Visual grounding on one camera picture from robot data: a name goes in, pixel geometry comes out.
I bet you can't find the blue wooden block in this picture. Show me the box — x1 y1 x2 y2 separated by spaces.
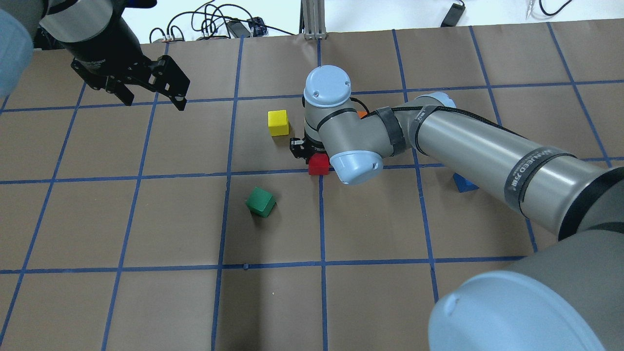
452 173 480 193

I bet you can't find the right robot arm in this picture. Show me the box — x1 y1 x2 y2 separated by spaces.
291 65 624 351

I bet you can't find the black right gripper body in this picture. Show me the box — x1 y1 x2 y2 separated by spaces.
290 133 325 160

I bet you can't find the yellow wooden block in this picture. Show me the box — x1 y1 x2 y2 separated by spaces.
267 110 290 137

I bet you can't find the black power brick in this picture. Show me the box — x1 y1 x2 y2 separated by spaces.
440 1 466 27

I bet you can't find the green wooden block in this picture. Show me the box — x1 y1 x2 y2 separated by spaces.
245 187 276 218

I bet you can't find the red wooden block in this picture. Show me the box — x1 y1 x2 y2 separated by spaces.
308 153 331 176

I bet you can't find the aluminium frame post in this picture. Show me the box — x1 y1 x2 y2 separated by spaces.
299 0 327 40

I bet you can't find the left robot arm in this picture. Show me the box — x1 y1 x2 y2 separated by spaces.
0 0 190 111

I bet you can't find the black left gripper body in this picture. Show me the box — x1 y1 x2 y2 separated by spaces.
71 10 155 93

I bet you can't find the black electronics box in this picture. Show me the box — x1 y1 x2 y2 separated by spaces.
247 17 268 37

